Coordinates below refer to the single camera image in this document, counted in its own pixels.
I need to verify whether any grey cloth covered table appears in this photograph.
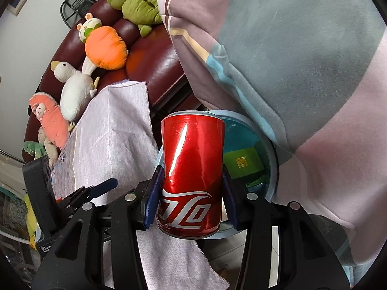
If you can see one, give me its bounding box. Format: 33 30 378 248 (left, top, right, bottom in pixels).
51 80 230 290

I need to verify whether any beige doll plush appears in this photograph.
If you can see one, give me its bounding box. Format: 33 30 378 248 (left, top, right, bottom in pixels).
37 127 59 167

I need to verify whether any dark red leather sofa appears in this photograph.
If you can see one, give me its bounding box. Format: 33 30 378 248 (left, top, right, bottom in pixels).
24 0 194 164

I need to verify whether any plaid blanket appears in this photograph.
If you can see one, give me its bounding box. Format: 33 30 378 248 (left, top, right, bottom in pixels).
158 0 387 278

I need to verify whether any orange carrot bunny plush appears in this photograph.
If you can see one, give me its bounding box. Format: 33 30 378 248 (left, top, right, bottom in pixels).
76 13 129 71

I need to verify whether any olive dinosaur plush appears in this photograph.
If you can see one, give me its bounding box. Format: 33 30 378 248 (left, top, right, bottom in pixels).
107 0 164 37

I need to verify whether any green cardboard box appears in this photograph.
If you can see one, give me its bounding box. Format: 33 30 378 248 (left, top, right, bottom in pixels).
223 146 263 185

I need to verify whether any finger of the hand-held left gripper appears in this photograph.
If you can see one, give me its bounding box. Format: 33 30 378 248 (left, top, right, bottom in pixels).
56 178 118 215

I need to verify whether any red soda can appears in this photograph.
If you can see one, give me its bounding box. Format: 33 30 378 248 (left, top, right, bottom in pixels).
156 111 226 239

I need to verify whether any white goose plush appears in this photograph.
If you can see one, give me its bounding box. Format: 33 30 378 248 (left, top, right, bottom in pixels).
50 61 100 121

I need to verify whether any yellow plush toy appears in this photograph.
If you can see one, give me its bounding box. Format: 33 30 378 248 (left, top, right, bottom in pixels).
25 193 38 240

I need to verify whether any teal trash bin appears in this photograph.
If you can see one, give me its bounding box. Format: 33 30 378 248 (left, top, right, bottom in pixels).
156 110 279 239

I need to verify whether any black mesh office chair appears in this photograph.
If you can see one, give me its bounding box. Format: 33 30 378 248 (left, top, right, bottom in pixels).
60 0 105 29

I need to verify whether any pink carrot bunny plush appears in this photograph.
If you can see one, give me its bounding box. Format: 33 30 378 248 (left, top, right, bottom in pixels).
29 92 71 150

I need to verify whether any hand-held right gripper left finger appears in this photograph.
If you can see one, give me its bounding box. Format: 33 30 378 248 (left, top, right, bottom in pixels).
32 166 165 290

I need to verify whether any green dinosaur plush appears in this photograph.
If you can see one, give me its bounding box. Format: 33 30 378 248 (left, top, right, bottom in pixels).
22 141 46 160

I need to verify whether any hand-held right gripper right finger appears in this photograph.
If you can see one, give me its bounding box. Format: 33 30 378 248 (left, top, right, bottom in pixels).
222 164 353 290

